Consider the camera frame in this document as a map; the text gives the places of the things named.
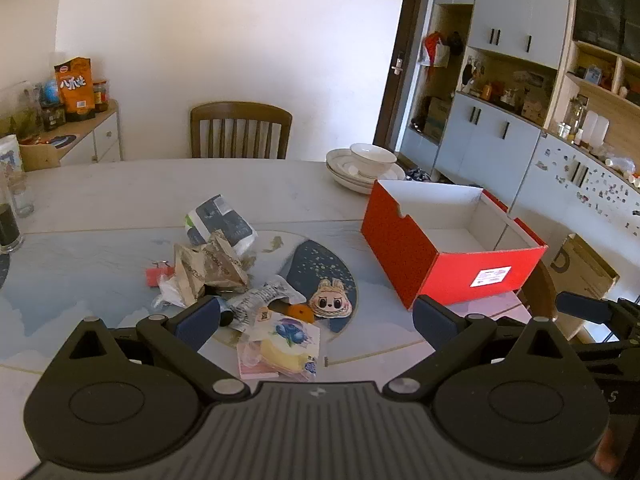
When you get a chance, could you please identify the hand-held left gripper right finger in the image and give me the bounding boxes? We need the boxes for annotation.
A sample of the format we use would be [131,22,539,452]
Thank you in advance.
[382,294,576,403]

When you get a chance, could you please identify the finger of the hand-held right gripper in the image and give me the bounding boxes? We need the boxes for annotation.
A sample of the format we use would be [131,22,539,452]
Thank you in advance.
[572,337,640,377]
[555,291,640,341]

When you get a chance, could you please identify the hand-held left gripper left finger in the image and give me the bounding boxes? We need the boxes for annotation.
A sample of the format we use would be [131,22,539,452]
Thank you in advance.
[65,296,251,403]

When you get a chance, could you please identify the brown paper bag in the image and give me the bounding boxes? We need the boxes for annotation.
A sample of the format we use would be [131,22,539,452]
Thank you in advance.
[172,230,256,308]

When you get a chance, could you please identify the pink binder clip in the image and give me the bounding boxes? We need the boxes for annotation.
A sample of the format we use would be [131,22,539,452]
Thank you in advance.
[146,259,177,288]

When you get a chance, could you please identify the pink sticky note pad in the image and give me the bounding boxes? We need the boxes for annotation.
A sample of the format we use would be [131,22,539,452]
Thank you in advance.
[236,342,281,381]

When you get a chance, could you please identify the blueberry print snack packet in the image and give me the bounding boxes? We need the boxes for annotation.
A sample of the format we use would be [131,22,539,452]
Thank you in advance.
[247,310,322,378]

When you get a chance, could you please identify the red cardboard box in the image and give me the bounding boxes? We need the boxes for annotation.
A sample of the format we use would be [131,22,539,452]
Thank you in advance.
[361,179,548,311]

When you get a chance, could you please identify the grey white tissue pack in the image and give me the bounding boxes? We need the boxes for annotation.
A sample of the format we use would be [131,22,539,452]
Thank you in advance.
[184,194,258,257]

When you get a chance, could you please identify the person's right hand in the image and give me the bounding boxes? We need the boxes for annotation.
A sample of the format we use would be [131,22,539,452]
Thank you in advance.
[592,429,623,478]

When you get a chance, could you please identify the large brown cardboard box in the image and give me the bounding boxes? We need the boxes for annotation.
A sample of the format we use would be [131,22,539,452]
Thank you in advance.
[549,232,621,301]

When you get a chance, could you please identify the dark wooden chair back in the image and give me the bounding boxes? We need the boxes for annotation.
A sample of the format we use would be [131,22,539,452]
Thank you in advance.
[517,260,558,321]

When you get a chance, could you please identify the clear plastic wrapper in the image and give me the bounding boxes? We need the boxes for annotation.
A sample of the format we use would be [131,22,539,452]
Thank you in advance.
[227,277,305,332]

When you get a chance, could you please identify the cartoon face sticker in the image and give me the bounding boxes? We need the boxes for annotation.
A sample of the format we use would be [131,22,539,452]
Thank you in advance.
[307,279,357,320]

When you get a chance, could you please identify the white cabinet with magnets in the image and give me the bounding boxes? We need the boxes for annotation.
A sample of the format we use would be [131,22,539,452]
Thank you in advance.
[507,132,640,281]

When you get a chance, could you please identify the white gold-rimmed bowl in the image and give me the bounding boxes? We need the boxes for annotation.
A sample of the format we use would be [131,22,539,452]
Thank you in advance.
[350,143,398,177]

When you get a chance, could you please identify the white lower cabinet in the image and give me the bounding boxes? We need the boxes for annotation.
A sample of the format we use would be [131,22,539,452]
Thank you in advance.
[432,91,546,206]

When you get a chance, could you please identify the white plastic bottles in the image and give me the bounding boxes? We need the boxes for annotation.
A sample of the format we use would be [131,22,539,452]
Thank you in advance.
[580,110,611,147]

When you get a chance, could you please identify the cardboard box in shelf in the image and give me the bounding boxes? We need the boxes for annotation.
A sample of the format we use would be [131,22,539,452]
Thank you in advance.
[425,97,453,138]

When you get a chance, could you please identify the white side cabinet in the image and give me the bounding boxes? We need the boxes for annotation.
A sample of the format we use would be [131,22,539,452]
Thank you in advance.
[20,99,123,171]

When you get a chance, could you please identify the tall glass with dark liquid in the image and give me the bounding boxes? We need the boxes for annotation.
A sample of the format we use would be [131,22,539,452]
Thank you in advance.
[0,175,25,253]

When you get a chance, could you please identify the small clear glass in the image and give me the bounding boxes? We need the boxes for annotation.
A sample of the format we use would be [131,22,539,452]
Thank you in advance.
[7,172,36,218]

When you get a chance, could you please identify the brown wooden chair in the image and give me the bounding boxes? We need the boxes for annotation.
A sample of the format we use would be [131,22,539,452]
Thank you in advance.
[190,101,293,160]

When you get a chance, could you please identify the round blue mat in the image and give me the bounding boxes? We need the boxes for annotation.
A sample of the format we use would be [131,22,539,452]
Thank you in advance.
[40,132,77,149]

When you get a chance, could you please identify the orange snack bag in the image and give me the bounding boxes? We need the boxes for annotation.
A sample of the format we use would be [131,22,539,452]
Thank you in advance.
[54,56,97,122]

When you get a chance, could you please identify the red hanging bag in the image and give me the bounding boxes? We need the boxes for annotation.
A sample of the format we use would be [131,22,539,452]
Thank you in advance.
[417,32,451,68]

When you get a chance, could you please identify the dark brown door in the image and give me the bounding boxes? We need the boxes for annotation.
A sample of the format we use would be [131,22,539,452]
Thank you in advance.
[372,0,433,153]

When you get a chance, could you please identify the dark glass-door cabinet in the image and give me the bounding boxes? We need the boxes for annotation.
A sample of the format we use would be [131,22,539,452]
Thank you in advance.
[571,0,640,61]

